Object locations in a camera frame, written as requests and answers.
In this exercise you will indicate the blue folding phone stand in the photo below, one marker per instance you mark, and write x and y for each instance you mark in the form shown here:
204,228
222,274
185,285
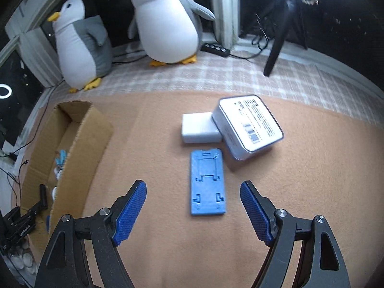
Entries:
207,186

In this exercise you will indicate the grey black penguin plush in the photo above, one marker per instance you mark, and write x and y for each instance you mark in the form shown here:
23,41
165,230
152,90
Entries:
75,57

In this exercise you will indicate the grey checked cloth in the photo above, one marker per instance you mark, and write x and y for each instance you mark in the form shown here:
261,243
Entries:
240,75

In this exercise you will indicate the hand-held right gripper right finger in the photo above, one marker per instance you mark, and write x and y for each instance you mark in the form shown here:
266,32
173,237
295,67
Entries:
255,213

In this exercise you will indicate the black tripod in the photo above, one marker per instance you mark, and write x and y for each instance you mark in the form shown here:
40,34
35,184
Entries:
277,42

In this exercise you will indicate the brown cardboard box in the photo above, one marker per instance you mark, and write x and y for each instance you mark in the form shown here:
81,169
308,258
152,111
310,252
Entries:
81,156

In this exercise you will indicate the white power bank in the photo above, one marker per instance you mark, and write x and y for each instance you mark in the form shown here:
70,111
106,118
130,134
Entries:
198,127

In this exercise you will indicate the large white penguin plush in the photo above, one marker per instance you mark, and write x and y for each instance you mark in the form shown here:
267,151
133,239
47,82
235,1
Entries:
168,27

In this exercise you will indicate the clear plastic box white label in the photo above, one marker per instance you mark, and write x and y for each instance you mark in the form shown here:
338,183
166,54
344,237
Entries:
249,120

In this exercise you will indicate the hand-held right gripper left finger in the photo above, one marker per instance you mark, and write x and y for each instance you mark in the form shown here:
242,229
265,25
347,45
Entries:
129,216

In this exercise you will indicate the beige felt mat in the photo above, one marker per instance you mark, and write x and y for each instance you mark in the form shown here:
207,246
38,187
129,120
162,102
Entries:
300,171

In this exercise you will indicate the white window frame post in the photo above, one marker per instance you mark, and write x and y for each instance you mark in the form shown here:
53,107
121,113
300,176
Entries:
226,9

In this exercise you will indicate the light blue clothespin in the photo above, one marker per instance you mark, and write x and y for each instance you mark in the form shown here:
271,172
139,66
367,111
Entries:
62,157

